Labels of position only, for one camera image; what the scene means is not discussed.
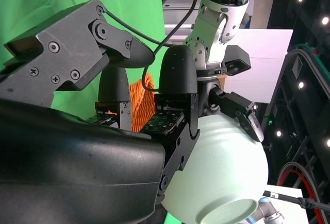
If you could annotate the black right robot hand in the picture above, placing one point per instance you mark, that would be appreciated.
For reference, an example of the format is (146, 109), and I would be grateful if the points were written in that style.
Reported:
(77, 170)

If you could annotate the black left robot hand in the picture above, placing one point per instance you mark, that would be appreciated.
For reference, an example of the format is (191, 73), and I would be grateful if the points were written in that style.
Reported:
(232, 103)

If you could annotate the grey green bowl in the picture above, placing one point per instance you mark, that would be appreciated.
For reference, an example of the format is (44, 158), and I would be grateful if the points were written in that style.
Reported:
(221, 170)

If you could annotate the grey blue jointed robot arm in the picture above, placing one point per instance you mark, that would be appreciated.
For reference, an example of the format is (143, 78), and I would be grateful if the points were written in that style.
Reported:
(268, 213)

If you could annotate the orange wicker basket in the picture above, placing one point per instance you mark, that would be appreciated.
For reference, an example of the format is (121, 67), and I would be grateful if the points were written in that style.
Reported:
(139, 100)

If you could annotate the white flat panel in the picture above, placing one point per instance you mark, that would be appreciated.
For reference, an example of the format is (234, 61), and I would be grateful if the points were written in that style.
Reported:
(268, 61)

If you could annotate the thin black rod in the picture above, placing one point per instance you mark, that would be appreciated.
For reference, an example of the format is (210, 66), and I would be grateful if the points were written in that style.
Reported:
(304, 201)

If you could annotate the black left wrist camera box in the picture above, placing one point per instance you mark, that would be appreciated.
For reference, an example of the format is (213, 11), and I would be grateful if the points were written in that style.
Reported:
(237, 61)

